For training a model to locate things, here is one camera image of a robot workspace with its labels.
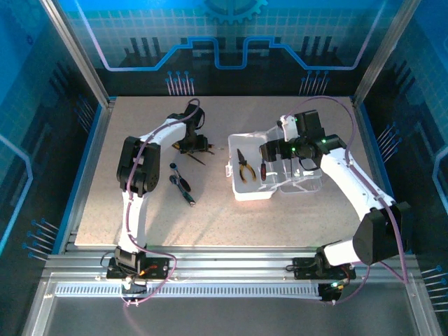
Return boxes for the yellow black needle-nose pliers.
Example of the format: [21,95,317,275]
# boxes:
[236,148,258,184]

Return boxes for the green black ratchet wrench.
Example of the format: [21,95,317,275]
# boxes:
[169,174,196,207]

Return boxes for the white plastic tool box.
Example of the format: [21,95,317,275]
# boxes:
[223,122,323,203]

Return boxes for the arm base connector module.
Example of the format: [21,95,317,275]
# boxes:
[318,279,346,304]
[120,274,148,295]

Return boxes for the aluminium frame side rail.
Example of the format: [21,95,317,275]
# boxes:
[57,99,118,255]
[349,96,414,255]

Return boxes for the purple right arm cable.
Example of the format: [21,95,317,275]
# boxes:
[283,96,410,306]

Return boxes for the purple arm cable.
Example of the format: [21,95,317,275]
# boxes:
[283,96,410,306]
[118,97,178,309]

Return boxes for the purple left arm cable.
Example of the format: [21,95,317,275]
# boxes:
[118,97,178,309]

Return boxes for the aluminium frame cross rail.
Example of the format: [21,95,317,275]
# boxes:
[43,244,426,283]

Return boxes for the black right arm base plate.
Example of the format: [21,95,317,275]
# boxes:
[292,257,357,281]

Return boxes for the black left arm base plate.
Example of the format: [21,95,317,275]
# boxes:
[106,256,176,281]

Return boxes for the aluminium frame post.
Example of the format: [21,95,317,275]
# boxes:
[353,0,423,106]
[40,0,117,108]

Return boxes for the white slotted cable duct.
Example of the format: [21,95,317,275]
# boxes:
[54,282,323,298]

